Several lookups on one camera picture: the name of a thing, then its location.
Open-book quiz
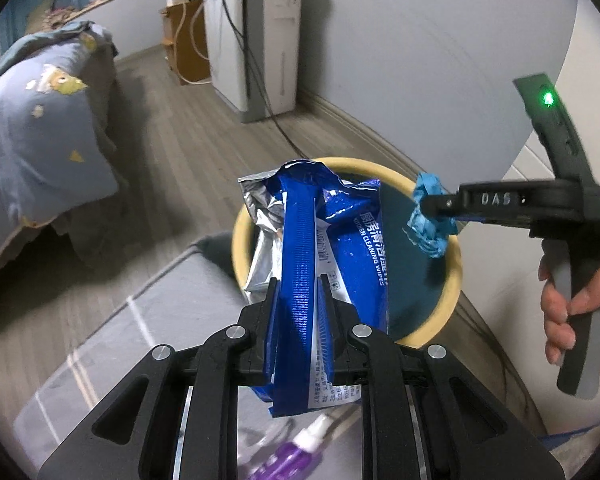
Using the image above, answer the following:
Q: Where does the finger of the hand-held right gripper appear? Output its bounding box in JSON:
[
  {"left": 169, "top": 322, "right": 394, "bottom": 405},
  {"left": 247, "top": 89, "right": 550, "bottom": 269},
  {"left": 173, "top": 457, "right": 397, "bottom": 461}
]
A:
[{"left": 420, "top": 191, "right": 463, "bottom": 218}]

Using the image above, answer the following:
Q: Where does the wooden nightstand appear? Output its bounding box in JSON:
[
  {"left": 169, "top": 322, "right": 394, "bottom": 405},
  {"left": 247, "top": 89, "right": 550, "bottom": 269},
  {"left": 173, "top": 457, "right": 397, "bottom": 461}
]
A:
[{"left": 160, "top": 0, "right": 213, "bottom": 86}]

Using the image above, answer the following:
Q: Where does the grey checked mat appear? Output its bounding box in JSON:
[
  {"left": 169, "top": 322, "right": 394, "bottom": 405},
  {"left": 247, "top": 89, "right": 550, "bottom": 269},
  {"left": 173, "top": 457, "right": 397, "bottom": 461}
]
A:
[{"left": 12, "top": 235, "right": 546, "bottom": 480}]

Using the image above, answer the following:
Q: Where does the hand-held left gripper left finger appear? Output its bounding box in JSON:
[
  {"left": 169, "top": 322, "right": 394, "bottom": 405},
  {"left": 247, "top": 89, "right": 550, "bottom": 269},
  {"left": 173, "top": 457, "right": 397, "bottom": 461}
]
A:
[{"left": 37, "top": 279, "right": 281, "bottom": 480}]

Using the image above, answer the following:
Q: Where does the teal bin with yellow rim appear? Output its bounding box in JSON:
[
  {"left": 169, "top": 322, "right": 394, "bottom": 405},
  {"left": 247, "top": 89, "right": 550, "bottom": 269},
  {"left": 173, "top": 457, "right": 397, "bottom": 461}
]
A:
[{"left": 231, "top": 156, "right": 463, "bottom": 348}]

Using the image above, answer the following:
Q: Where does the bed with grey patterned duvet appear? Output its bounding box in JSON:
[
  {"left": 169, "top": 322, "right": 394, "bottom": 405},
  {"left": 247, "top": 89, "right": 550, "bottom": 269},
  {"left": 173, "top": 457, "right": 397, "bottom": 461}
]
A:
[{"left": 0, "top": 20, "right": 121, "bottom": 283}]

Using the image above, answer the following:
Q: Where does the grey bed base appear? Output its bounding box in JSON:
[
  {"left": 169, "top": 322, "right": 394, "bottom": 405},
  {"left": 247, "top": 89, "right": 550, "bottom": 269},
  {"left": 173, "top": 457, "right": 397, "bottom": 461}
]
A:
[{"left": 50, "top": 45, "right": 127, "bottom": 273}]

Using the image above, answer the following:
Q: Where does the white air purifier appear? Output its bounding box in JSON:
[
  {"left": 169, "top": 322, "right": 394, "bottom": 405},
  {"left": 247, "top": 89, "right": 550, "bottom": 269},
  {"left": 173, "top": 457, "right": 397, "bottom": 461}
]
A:
[{"left": 202, "top": 0, "right": 303, "bottom": 125}]

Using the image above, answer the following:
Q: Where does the blue wet wipes packet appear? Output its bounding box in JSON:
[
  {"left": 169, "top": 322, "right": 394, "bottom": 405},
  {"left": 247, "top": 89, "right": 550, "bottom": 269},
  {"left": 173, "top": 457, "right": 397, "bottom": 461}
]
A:
[{"left": 237, "top": 159, "right": 393, "bottom": 418}]

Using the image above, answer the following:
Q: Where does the white cable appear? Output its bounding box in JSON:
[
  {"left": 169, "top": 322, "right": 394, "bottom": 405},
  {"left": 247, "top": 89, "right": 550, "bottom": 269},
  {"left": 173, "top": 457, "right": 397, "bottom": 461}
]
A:
[{"left": 176, "top": 2, "right": 213, "bottom": 86}]

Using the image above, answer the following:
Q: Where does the person's right hand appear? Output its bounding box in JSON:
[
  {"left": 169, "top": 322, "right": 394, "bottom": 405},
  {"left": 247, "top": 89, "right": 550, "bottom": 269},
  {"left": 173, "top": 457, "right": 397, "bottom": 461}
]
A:
[{"left": 538, "top": 250, "right": 600, "bottom": 376}]

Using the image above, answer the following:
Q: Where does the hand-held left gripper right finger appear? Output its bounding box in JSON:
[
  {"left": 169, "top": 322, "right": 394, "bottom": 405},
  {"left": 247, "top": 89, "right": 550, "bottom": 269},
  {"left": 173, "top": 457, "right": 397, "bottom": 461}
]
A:
[{"left": 319, "top": 274, "right": 565, "bottom": 480}]

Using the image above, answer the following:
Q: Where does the purple spray bottle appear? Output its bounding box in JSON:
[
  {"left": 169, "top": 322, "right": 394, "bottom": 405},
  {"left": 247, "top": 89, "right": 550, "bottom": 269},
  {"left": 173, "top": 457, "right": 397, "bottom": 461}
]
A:
[{"left": 245, "top": 415, "right": 341, "bottom": 480}]

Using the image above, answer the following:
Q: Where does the light blue wrapper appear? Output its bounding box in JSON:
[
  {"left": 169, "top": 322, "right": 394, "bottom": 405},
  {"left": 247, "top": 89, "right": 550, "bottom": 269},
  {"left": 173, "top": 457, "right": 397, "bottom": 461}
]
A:
[{"left": 402, "top": 172, "right": 461, "bottom": 260}]

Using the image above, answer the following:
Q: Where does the black cable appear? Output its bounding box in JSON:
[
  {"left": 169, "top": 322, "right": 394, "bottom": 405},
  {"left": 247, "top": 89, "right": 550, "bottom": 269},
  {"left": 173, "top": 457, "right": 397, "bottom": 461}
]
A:
[{"left": 215, "top": 0, "right": 313, "bottom": 158}]

